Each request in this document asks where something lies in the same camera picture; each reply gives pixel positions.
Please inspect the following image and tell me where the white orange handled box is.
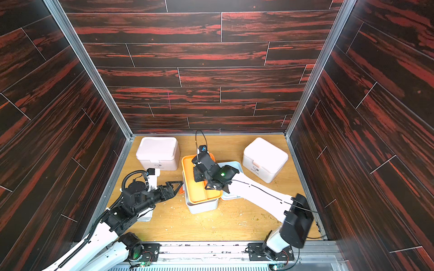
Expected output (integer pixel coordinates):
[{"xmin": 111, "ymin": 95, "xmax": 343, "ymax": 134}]
[{"xmin": 182, "ymin": 155, "xmax": 240, "ymax": 215}]

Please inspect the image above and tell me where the aluminium frame rail right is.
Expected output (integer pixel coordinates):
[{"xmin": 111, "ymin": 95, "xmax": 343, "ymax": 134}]
[{"xmin": 284, "ymin": 0, "xmax": 358, "ymax": 138}]

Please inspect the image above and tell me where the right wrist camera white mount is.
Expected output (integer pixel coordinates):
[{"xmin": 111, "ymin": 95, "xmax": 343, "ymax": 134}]
[{"xmin": 197, "ymin": 145, "xmax": 209, "ymax": 154}]

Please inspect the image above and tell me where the gauze packet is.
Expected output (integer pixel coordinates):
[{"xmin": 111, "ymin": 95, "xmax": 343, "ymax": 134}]
[{"xmin": 137, "ymin": 208, "xmax": 154, "ymax": 222}]

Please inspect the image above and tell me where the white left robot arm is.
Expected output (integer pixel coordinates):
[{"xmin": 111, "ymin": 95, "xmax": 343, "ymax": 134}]
[{"xmin": 47, "ymin": 168, "xmax": 184, "ymax": 271}]

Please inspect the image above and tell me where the white pink first aid box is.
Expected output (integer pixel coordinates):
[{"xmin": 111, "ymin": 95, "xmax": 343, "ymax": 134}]
[{"xmin": 243, "ymin": 137, "xmax": 289, "ymax": 184}]

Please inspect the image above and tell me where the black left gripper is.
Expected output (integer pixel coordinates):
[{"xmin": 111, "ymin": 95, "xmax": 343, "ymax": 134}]
[{"xmin": 133, "ymin": 181, "xmax": 183, "ymax": 216}]

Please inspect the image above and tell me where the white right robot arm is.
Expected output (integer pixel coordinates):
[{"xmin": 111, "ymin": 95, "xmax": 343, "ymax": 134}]
[{"xmin": 192, "ymin": 152, "xmax": 314, "ymax": 254}]

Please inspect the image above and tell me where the aluminium frame rail left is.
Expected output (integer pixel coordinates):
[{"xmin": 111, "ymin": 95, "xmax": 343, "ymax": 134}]
[{"xmin": 43, "ymin": 0, "xmax": 133, "ymax": 140}]

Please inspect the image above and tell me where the pink medicine chest box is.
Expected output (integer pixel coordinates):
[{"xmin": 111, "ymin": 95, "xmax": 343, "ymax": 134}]
[{"xmin": 136, "ymin": 137, "xmax": 180, "ymax": 171}]

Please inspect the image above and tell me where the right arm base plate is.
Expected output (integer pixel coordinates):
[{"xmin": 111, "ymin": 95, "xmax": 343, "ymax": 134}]
[{"xmin": 245, "ymin": 242, "xmax": 295, "ymax": 262}]

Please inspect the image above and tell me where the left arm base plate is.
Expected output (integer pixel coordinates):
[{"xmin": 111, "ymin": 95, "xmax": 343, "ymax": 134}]
[{"xmin": 138, "ymin": 243, "xmax": 161, "ymax": 263}]

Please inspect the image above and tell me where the aluminium frame rail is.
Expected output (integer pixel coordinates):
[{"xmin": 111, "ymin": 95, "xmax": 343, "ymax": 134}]
[
  {"xmin": 43, "ymin": 0, "xmax": 133, "ymax": 140},
  {"xmin": 284, "ymin": 0, "xmax": 358, "ymax": 138}
]

